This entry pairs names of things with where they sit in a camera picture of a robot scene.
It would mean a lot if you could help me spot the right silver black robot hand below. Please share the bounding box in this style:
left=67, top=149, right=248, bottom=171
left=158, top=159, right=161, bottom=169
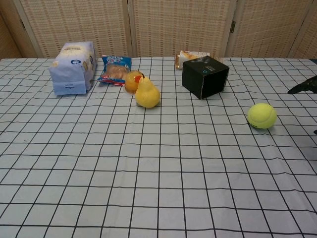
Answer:
left=287, top=75, right=317, bottom=95

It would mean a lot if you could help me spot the yellow tennis ball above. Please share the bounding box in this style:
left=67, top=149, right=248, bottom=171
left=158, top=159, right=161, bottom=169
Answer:
left=247, top=103, right=277, bottom=129

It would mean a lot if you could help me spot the black cardboard box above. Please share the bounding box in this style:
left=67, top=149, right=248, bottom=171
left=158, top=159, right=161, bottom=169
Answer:
left=181, top=55, right=229, bottom=100

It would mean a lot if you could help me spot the woven folding screen panel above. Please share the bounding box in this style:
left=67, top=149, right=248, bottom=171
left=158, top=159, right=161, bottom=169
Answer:
left=229, top=0, right=317, bottom=60
left=126, top=0, right=240, bottom=58
left=14, top=0, right=133, bottom=59
left=0, top=0, right=38, bottom=60

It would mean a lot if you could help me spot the clear wrapped cake packet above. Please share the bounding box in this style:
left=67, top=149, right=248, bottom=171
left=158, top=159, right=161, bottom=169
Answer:
left=175, top=50, right=225, bottom=70

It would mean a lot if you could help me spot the yellow toy pear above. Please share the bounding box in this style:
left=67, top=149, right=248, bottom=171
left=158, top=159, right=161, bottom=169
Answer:
left=134, top=75, right=161, bottom=109

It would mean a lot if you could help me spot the white black checked tablecloth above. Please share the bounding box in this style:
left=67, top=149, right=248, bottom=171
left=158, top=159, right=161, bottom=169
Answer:
left=0, top=56, right=317, bottom=238

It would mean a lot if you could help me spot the orange jelly cup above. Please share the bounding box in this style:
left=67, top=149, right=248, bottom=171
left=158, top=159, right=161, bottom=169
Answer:
left=124, top=70, right=145, bottom=94

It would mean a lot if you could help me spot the blue bread snack packet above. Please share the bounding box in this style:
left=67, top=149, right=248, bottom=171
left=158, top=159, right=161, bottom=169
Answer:
left=96, top=55, right=132, bottom=87

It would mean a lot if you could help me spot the pale blue paper bag pack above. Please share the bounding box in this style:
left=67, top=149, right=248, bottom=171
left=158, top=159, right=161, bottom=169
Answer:
left=48, top=41, right=98, bottom=96

